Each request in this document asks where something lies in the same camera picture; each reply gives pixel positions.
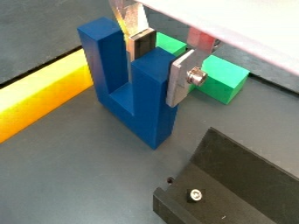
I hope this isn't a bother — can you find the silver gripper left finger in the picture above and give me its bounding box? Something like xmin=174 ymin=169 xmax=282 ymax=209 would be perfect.
xmin=109 ymin=0 xmax=157 ymax=61

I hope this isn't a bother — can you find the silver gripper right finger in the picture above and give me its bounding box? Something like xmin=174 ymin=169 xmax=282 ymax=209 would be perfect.
xmin=166 ymin=27 xmax=217 ymax=108

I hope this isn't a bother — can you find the blue U-shaped block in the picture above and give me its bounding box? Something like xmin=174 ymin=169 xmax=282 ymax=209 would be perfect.
xmin=78 ymin=17 xmax=178 ymax=149

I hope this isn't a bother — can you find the green zigzag block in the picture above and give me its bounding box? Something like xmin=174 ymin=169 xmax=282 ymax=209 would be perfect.
xmin=157 ymin=32 xmax=249 ymax=104

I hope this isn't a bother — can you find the yellow long block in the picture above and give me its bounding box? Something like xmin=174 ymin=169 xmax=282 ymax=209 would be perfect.
xmin=0 ymin=50 xmax=93 ymax=143

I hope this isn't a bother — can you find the black angle bracket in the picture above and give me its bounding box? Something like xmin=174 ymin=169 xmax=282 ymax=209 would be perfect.
xmin=154 ymin=128 xmax=299 ymax=224

